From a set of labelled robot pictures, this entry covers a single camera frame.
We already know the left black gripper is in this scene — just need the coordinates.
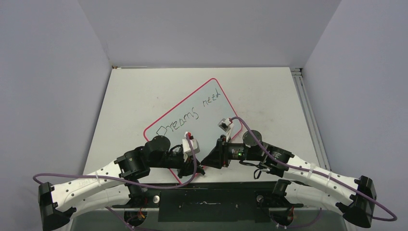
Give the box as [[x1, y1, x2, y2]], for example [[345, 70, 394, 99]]
[[149, 151, 204, 178]]

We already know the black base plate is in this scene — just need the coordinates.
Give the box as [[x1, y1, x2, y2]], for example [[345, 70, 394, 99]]
[[113, 181, 303, 223]]

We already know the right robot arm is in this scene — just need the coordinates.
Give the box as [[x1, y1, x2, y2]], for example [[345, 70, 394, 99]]
[[202, 130, 377, 228]]

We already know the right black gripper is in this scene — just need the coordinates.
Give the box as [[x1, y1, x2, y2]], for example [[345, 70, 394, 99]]
[[201, 135, 260, 168]]

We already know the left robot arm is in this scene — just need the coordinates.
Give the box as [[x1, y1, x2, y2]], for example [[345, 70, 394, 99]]
[[33, 132, 205, 231]]

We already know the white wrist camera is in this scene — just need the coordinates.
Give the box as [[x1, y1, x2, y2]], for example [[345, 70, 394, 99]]
[[182, 132, 200, 162], [218, 118, 234, 142]]

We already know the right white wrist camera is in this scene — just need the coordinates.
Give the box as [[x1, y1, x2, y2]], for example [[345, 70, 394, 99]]
[[218, 118, 234, 142]]

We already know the aluminium rail right side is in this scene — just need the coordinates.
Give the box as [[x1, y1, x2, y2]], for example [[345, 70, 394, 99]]
[[290, 68, 331, 170]]

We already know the pink-framed whiteboard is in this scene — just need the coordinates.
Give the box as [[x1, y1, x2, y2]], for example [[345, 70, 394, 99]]
[[143, 78, 237, 162]]

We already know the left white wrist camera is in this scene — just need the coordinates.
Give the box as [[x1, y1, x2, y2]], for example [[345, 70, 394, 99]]
[[182, 132, 200, 162]]

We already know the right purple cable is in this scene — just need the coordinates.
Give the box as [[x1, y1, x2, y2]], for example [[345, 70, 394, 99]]
[[230, 116, 398, 222]]

